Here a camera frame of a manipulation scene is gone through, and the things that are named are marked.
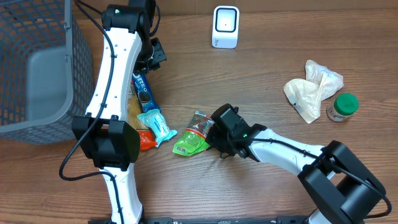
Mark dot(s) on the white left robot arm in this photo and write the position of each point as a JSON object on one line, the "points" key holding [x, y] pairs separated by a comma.
{"points": [[103, 132]]}

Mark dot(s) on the red snack packet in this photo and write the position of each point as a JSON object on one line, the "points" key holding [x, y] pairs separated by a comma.
{"points": [[134, 109]]}

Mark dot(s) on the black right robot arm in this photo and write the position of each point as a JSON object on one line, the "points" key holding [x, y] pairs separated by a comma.
{"points": [[341, 186]]}

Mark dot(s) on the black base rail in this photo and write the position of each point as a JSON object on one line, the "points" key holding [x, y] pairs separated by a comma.
{"points": [[278, 220]]}

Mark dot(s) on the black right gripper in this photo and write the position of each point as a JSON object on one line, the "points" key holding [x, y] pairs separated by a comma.
{"points": [[210, 140]]}

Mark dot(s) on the green lid jar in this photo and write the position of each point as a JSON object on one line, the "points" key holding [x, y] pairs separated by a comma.
{"points": [[343, 107]]}

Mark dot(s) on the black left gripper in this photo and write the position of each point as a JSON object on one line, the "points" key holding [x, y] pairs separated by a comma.
{"points": [[161, 55]]}

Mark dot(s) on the beige paper bag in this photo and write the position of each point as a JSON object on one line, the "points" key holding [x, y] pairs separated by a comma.
{"points": [[306, 95]]}

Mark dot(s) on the blue Oreo cookie pack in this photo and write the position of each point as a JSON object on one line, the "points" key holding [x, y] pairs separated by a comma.
{"points": [[144, 93]]}

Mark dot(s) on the white barcode scanner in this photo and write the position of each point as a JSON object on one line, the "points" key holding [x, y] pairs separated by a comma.
{"points": [[225, 28]]}

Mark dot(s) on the dark grey plastic basket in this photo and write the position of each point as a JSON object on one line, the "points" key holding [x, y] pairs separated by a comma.
{"points": [[46, 71]]}

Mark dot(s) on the green snack packet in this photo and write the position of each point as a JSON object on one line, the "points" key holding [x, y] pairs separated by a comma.
{"points": [[193, 140]]}

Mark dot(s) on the teal snack packet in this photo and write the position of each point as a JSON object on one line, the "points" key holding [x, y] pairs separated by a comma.
{"points": [[154, 120]]}

